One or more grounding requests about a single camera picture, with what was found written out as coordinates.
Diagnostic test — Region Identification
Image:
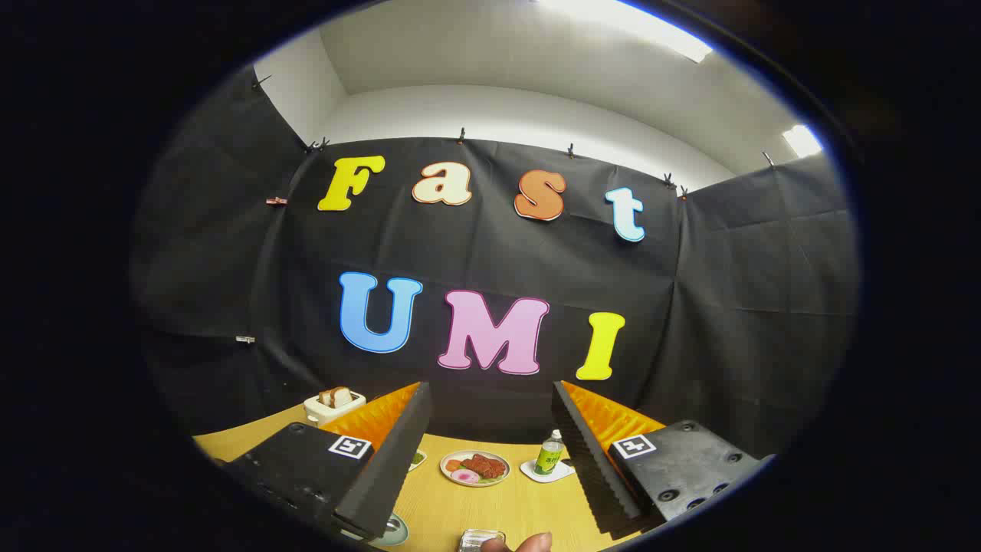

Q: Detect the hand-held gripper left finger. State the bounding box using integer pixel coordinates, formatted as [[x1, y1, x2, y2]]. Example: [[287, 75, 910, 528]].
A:
[[221, 381, 432, 541]]

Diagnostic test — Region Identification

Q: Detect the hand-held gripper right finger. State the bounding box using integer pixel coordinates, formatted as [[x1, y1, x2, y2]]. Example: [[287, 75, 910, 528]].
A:
[[552, 380, 776, 536]]

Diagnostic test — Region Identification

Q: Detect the white plate with food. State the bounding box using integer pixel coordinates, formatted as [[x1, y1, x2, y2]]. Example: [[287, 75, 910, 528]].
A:
[[440, 449, 511, 488]]

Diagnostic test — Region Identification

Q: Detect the metal wire basket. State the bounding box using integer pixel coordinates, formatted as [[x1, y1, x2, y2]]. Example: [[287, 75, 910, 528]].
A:
[[458, 528, 508, 552]]

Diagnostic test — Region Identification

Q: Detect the light teal plate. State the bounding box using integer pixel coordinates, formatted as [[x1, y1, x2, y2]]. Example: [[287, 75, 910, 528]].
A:
[[368, 512, 411, 547]]

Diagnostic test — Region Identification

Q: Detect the row of black clips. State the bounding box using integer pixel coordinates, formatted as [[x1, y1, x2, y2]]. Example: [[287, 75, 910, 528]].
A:
[[253, 73, 775, 192]]

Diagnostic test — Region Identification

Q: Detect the ceiling light panel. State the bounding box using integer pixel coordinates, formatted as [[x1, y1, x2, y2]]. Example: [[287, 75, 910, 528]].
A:
[[782, 124, 823, 159]]

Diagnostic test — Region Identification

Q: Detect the brown steak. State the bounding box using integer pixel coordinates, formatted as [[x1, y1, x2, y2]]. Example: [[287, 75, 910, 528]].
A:
[[463, 454, 507, 480]]

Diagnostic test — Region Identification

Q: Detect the white square coaster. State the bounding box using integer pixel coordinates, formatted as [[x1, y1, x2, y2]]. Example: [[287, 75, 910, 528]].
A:
[[520, 458, 576, 484]]

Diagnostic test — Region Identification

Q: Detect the white toaster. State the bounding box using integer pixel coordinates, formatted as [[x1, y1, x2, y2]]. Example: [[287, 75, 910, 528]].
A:
[[304, 387, 367, 427]]

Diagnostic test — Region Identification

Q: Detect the green label drink bottle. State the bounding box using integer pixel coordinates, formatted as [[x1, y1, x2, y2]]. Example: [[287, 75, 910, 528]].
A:
[[534, 429, 566, 476]]

